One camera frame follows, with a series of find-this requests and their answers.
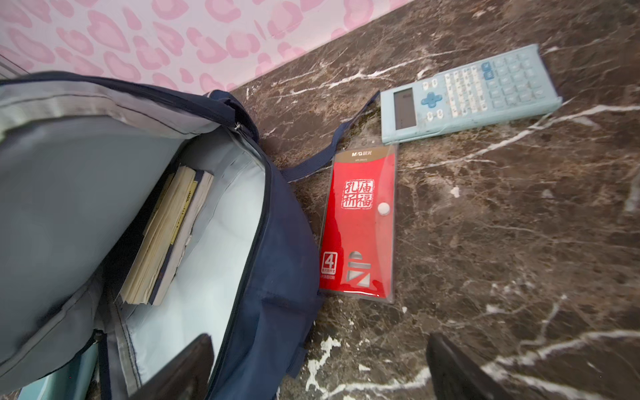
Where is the teal pencil case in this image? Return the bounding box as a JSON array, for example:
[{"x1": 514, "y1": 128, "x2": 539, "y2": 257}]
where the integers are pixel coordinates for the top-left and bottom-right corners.
[{"x1": 18, "y1": 343, "x2": 98, "y2": 400}]

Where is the blue book yellow label front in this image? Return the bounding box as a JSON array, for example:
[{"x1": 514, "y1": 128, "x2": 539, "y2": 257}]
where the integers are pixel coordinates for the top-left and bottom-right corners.
[{"x1": 120, "y1": 166, "x2": 196, "y2": 304}]

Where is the light blue calculator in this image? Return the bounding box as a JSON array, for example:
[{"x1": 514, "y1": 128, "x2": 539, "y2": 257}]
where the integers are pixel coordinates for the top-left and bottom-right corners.
[{"x1": 380, "y1": 44, "x2": 563, "y2": 144}]

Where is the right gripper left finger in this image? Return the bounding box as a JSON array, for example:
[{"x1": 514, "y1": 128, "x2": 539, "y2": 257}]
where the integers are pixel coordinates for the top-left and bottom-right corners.
[{"x1": 130, "y1": 333, "x2": 214, "y2": 400}]

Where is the navy blue backpack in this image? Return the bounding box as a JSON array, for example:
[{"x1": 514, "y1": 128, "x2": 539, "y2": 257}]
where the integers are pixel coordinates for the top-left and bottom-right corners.
[{"x1": 0, "y1": 71, "x2": 381, "y2": 400}]

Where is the blue book yellow label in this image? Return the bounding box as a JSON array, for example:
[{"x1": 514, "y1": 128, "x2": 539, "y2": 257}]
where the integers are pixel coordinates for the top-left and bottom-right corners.
[
  {"x1": 120, "y1": 166, "x2": 196, "y2": 304},
  {"x1": 148, "y1": 170, "x2": 213, "y2": 306}
]

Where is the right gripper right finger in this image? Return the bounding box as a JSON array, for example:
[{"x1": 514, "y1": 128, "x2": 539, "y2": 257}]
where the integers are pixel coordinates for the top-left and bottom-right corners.
[{"x1": 426, "y1": 333, "x2": 513, "y2": 400}]

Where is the red stationery packet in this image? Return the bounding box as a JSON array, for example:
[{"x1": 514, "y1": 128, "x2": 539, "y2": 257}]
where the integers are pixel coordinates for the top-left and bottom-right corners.
[{"x1": 320, "y1": 145, "x2": 398, "y2": 303}]

